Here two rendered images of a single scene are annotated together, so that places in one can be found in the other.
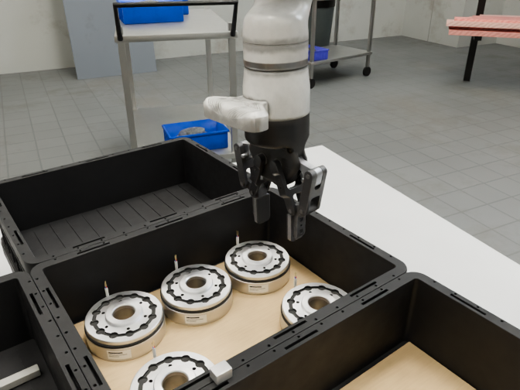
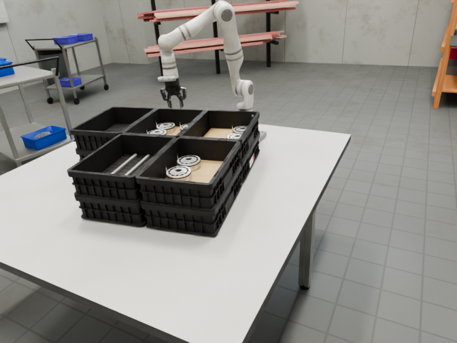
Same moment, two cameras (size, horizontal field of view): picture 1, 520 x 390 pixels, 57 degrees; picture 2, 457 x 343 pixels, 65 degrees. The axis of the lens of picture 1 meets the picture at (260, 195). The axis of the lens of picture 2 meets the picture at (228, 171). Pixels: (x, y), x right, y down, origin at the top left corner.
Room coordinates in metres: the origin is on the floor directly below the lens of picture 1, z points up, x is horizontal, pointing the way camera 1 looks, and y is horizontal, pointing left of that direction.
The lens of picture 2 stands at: (-1.13, 0.83, 1.53)
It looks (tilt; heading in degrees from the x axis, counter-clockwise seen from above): 27 degrees down; 325
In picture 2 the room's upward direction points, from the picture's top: 4 degrees counter-clockwise
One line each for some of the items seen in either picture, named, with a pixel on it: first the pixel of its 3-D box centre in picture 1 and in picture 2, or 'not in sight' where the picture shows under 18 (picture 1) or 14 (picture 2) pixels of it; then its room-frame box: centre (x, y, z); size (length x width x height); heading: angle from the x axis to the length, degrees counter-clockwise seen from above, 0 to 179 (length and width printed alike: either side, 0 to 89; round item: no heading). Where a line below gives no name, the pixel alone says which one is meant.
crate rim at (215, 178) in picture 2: not in sight; (192, 160); (0.03, 0.19, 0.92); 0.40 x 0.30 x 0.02; 127
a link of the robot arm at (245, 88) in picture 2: not in sight; (244, 95); (0.44, -0.41, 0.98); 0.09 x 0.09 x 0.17; 21
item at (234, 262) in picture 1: (257, 259); (165, 125); (0.63, 0.00, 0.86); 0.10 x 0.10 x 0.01
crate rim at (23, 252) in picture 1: (127, 190); (115, 120); (0.75, 0.23, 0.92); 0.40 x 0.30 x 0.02; 127
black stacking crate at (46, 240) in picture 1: (131, 216); (117, 129); (0.75, 0.23, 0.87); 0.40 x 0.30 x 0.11; 127
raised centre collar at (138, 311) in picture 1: (124, 313); not in sight; (0.49, 0.18, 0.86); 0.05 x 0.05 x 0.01
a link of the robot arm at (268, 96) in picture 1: (263, 87); (168, 72); (0.52, 0.00, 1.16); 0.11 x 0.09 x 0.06; 132
